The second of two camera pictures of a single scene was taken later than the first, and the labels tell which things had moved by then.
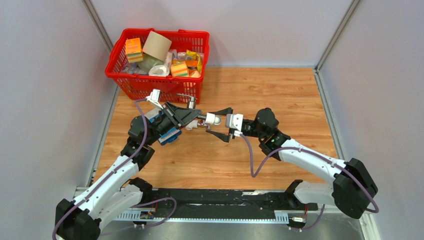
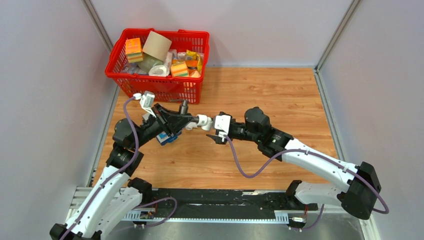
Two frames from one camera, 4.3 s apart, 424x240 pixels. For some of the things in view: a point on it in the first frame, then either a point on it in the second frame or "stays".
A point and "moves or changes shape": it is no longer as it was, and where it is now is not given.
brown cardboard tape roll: [157, 46] stays
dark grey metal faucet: [191, 101] moves or changes shape
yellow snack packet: [192, 56] stays
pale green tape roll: [148, 62] stays
